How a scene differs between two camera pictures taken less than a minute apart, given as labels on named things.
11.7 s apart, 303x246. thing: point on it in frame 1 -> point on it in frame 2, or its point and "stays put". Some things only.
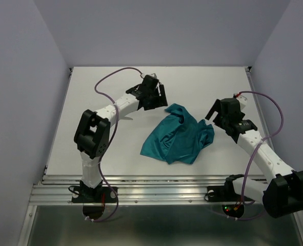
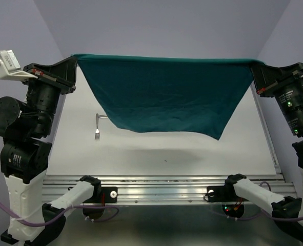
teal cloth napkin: [179, 138] -> [201, 97]
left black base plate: [93, 195] stays put
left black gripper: [160, 101] -> [63, 73]
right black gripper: [216, 107] -> [266, 76]
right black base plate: [225, 193] stays put
